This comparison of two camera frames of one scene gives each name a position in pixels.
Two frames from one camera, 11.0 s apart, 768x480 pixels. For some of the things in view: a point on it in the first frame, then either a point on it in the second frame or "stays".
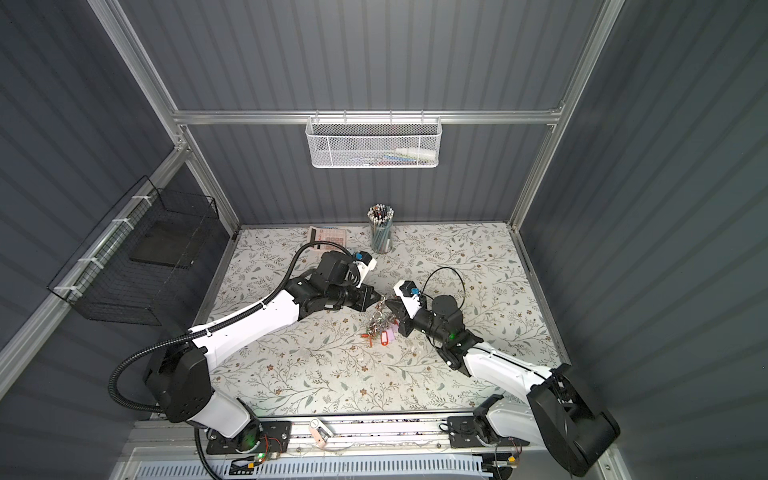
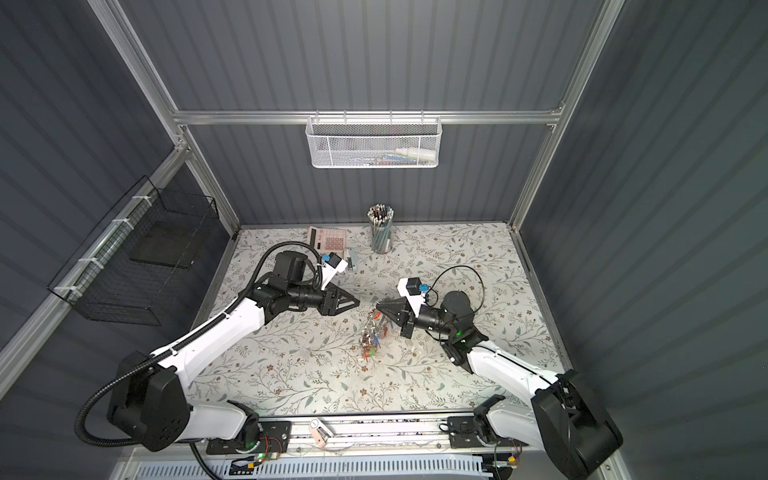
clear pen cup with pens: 381,216 stays
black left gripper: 364,300 to 331,304
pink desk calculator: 334,235 stays
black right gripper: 406,323 stays
